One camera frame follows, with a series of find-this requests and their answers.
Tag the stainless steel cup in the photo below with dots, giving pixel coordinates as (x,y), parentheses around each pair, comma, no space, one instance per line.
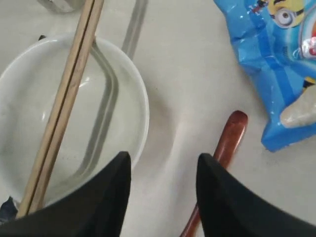
(62,6)

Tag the blue snack packet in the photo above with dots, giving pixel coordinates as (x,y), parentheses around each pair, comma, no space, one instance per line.
(275,43)

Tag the dark red wooden spoon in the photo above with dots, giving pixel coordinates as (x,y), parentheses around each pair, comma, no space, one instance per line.
(227,146)

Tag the grey ceramic bowl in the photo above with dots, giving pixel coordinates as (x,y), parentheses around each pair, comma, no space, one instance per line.
(110,114)

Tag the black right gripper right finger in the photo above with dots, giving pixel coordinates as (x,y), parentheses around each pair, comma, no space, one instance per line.
(229,209)

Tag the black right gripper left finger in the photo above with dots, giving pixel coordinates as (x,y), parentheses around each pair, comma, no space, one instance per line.
(97,209)

